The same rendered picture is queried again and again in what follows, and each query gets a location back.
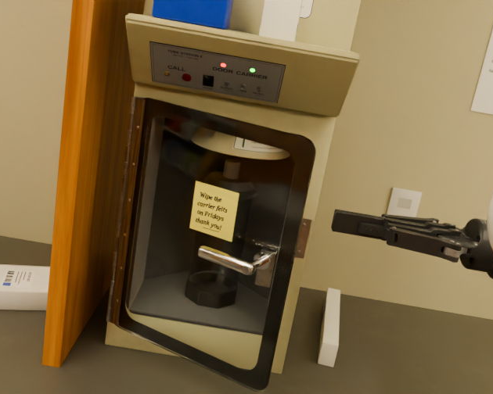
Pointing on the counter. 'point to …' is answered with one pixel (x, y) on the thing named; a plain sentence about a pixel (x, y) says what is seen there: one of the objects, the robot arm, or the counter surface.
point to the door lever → (261, 260)
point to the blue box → (195, 12)
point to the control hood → (340, 82)
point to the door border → (126, 209)
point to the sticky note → (214, 210)
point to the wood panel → (88, 169)
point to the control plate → (272, 76)
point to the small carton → (280, 19)
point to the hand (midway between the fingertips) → (357, 223)
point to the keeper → (303, 238)
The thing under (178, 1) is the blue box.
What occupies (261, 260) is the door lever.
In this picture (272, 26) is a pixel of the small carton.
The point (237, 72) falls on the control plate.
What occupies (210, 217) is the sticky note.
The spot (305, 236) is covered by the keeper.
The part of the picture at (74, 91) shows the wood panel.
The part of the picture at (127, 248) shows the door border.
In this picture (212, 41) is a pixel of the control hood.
